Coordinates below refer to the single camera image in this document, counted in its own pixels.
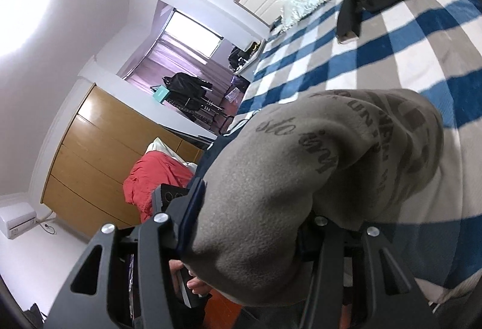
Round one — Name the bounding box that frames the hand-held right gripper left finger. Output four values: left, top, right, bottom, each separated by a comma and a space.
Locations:
44, 178, 208, 329

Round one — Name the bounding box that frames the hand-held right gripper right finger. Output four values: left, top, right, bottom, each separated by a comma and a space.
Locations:
296, 214, 434, 329

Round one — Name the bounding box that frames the grey-brown fleece hoodie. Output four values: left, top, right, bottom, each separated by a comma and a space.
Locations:
181, 88, 446, 305

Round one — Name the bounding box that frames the black clothes rack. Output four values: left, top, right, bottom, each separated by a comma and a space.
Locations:
166, 95, 235, 134

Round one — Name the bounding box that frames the person's left hand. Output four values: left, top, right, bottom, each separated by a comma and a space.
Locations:
169, 261, 212, 296

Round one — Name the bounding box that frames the red quilt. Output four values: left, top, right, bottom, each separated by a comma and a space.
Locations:
122, 151, 197, 225

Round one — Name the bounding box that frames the cream white cloth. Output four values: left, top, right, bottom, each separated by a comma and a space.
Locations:
145, 138, 199, 170

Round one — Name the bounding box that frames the light wooden wardrobe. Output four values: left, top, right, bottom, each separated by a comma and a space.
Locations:
41, 83, 206, 238

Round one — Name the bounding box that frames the purple curtain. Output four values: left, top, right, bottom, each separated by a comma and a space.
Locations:
122, 0, 242, 96

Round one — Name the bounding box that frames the window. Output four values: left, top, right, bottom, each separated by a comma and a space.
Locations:
163, 10, 224, 59

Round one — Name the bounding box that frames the white air conditioner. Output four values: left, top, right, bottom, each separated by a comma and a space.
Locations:
0, 201, 38, 239

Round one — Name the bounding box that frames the blue checked blanket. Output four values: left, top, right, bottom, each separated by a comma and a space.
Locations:
222, 0, 482, 304

